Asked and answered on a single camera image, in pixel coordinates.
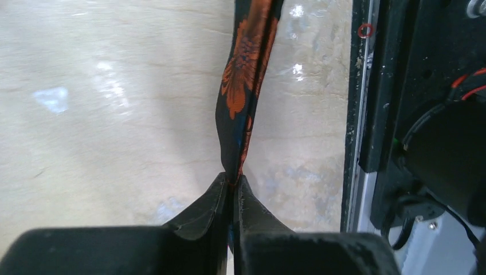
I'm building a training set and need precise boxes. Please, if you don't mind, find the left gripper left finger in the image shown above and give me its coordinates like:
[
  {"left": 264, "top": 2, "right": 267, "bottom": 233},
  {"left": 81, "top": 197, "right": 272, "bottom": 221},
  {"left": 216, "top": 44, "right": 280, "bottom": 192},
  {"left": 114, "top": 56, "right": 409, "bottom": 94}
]
[{"left": 1, "top": 173, "right": 229, "bottom": 274}]

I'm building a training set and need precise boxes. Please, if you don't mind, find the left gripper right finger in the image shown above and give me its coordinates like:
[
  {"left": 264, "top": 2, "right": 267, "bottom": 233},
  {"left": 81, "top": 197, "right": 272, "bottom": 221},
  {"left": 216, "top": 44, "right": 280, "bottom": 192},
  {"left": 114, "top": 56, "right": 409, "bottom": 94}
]
[{"left": 233, "top": 175, "right": 400, "bottom": 274}]

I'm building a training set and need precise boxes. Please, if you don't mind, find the dark orange floral tie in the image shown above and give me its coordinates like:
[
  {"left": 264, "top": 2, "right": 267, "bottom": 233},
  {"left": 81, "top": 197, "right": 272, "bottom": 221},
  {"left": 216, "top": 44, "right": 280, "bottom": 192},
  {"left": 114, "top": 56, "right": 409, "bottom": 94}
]
[{"left": 215, "top": 0, "right": 284, "bottom": 186}]

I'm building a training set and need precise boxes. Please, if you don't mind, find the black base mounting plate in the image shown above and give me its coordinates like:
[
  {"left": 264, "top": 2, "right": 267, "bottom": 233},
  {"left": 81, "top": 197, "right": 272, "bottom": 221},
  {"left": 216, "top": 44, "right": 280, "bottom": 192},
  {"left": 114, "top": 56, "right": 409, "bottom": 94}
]
[{"left": 340, "top": 1, "right": 485, "bottom": 250}]

